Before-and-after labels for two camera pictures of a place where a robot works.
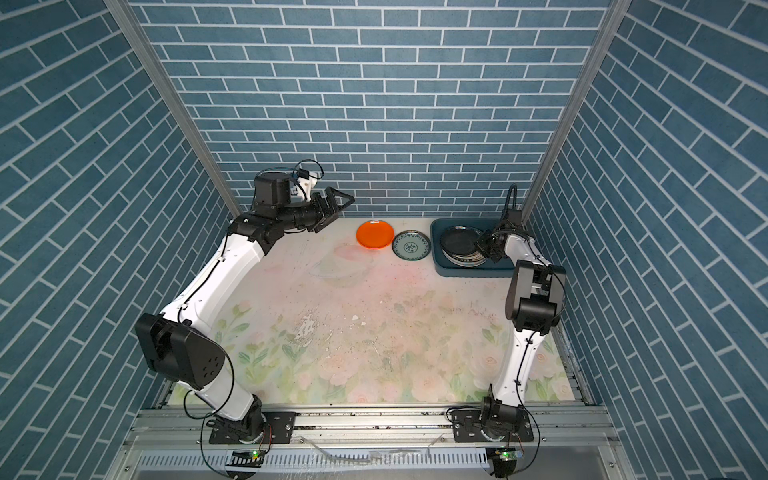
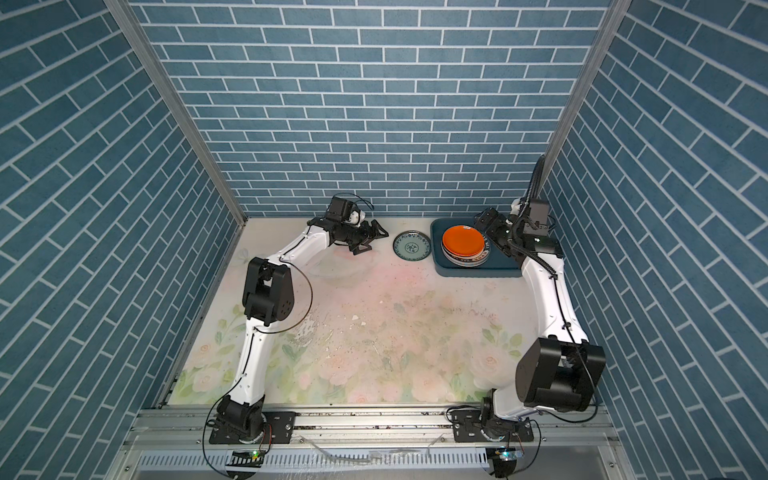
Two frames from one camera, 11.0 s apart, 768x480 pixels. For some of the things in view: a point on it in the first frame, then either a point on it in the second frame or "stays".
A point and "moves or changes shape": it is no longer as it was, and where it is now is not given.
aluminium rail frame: [173, 443] stays
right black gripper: [482, 245] -> [492, 230]
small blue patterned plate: [411, 245] stays
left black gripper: [321, 212] -> [364, 235]
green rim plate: [465, 260] stays
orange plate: [375, 234] moves or changes shape
